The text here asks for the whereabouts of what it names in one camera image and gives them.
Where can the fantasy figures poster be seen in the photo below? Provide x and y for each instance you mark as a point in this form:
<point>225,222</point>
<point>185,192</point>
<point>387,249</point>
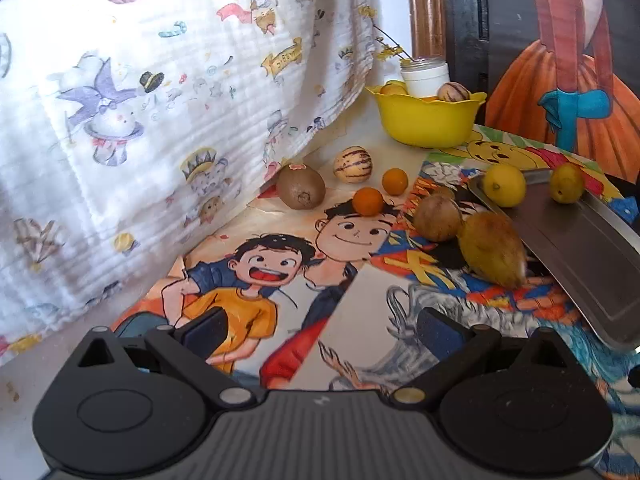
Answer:
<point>615,385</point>

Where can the small orange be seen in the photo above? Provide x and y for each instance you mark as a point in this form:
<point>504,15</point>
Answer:
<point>395,181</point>
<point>368,201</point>

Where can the white jar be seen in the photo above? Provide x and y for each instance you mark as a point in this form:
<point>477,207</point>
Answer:
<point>425,80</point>

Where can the round brown fruit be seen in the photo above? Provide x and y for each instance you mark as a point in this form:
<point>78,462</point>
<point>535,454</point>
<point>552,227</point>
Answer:
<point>436,220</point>

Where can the white printed blanket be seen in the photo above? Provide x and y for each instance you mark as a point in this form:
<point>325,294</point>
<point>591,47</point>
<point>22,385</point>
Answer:
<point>175,85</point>

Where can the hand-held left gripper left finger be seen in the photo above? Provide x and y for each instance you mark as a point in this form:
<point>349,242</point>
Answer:
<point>207,334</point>

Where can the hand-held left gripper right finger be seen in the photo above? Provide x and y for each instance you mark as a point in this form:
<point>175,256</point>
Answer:
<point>440,335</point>

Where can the wooden post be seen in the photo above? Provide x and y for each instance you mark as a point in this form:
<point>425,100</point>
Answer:
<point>425,10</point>

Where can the wall poster orange dress figure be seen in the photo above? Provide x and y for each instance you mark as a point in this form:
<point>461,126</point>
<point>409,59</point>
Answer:
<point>575,75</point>

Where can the brown kiwi with sticker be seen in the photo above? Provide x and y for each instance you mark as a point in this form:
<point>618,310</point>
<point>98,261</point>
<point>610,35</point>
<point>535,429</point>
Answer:
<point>300,187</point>

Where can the yellow bowl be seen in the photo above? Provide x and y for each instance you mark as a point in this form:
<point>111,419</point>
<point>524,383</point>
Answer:
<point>425,120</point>

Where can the yellow lemon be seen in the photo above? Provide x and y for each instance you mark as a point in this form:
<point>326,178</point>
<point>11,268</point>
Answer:
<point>504,185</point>
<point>566,183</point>

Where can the yellow flower sprig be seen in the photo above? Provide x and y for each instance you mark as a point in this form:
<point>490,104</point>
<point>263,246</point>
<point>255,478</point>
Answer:
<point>387,52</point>

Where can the yellow bear poster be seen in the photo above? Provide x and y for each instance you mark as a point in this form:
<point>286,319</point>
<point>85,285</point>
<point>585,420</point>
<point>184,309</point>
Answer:
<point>480,152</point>

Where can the yellow fruit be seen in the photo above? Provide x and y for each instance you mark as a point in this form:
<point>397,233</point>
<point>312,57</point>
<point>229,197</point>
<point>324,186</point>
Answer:
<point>393,89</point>

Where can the oblong brown fruit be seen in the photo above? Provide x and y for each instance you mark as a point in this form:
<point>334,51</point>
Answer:
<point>490,250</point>

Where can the metal tray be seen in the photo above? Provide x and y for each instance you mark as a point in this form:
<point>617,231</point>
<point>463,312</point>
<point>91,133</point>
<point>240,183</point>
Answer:
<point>575,250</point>

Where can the cartoon boys poster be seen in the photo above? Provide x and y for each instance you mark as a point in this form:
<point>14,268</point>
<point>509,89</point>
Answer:
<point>280,305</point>

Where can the striped pepino melon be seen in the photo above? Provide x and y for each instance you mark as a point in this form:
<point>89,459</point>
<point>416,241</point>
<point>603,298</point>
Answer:
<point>454,92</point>
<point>353,163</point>

